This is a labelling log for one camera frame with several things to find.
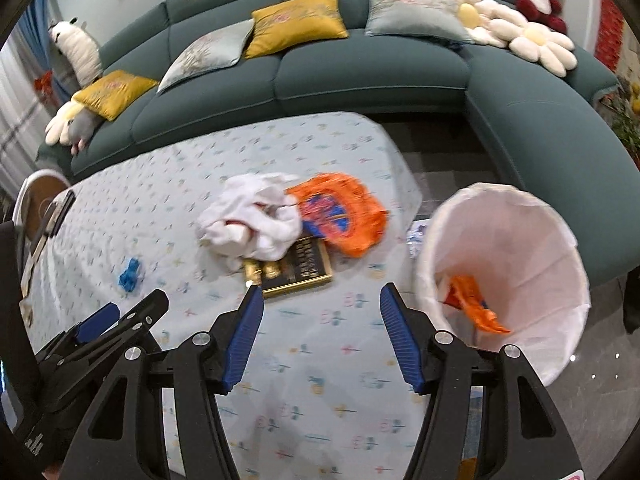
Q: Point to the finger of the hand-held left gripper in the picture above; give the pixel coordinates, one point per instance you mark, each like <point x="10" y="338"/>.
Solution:
<point x="97" y="322"/>
<point x="135" y="320"/>

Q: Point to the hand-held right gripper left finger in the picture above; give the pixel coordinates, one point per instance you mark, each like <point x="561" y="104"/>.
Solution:
<point x="242" y="340"/>

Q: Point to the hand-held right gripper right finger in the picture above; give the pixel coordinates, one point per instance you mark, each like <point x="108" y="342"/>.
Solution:
<point x="402" y="340"/>

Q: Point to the orange plastic bag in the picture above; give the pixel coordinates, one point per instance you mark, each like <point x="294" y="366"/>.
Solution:
<point x="470" y="307"/>
<point x="345" y="215"/>

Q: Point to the black gold box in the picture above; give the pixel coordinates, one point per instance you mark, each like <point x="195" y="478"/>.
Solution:
<point x="300" y="265"/>

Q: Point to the white tissue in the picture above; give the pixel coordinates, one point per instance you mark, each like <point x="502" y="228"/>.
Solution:
<point x="250" y="215"/>

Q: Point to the white lined trash bin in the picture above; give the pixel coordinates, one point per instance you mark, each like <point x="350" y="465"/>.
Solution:
<point x="525" y="260"/>

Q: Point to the small blue wrapper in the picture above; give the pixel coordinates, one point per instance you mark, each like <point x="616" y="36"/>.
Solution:
<point x="130" y="275"/>

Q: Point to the floral tablecloth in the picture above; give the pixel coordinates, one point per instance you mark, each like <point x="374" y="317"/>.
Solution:
<point x="310" y="360"/>

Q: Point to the silver remote control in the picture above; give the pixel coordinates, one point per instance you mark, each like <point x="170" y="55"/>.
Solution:
<point x="40" y="247"/>

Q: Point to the blue white patterned box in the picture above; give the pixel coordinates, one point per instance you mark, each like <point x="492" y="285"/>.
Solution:
<point x="417" y="237"/>

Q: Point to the black remote control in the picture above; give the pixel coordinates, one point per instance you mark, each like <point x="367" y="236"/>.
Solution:
<point x="60" y="212"/>

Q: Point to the round white rimmed tray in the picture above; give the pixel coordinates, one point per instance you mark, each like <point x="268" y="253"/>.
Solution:
<point x="35" y="200"/>

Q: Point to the grey plush toy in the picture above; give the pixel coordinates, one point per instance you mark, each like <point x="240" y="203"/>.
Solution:
<point x="80" y="130"/>

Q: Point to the cream flower plush cushion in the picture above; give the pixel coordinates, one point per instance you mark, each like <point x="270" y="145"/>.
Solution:
<point x="57" y="122"/>

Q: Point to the white sheer curtain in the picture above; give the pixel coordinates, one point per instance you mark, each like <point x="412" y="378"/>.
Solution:
<point x="10" y="120"/>

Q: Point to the yellow embroidered cushion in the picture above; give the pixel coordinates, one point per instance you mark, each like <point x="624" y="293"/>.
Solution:
<point x="112" y="92"/>
<point x="295" y="22"/>

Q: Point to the dark bag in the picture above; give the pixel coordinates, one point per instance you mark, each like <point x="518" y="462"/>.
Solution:
<point x="632" y="300"/>

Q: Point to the red curtain bow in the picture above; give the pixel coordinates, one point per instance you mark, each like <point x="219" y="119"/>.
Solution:
<point x="44" y="82"/>

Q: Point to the teal sectional sofa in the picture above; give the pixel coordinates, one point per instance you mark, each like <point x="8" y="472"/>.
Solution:
<point x="370" y="75"/>

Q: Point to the white panda plush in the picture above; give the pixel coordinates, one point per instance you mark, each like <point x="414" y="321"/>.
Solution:
<point x="75" y="50"/>

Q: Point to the grey-blue embroidered cushion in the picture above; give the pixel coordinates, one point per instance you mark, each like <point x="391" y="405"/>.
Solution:
<point x="415" y="15"/>
<point x="210" y="52"/>

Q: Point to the blue curtain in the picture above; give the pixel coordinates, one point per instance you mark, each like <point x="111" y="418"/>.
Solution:
<point x="32" y="35"/>

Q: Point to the green potted plant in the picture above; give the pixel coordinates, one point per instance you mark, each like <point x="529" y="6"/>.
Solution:
<point x="627" y="115"/>

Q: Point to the white daisy plush cushion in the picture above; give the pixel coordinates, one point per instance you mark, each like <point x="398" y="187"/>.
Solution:
<point x="465" y="10"/>
<point x="537" y="42"/>

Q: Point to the red wall decoration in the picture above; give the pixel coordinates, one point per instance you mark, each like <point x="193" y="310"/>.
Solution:
<point x="612" y="30"/>

